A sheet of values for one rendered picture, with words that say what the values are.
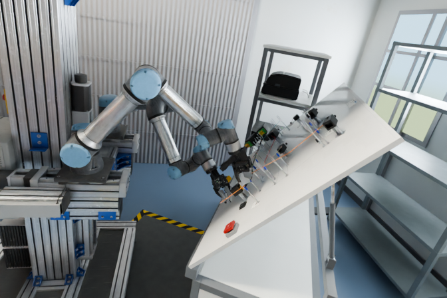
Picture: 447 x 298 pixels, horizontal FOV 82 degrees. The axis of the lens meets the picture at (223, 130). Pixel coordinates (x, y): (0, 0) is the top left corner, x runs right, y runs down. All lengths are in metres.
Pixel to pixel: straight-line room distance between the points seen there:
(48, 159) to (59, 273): 0.84
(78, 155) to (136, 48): 2.30
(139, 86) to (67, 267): 1.42
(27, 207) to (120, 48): 2.32
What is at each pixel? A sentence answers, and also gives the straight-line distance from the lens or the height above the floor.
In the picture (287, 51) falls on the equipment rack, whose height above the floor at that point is 1.83.
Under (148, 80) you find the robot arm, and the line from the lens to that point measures 1.08.
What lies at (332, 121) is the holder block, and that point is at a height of 1.62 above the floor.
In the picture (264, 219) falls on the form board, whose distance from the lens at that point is 1.08.
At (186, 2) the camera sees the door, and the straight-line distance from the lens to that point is 3.33.
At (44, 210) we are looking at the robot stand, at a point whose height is 1.04.
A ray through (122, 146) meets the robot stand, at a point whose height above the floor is 1.07.
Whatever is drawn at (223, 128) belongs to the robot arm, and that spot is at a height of 1.48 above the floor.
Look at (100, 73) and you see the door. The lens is 3.48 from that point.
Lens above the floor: 1.91
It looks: 21 degrees down
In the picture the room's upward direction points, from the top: 10 degrees clockwise
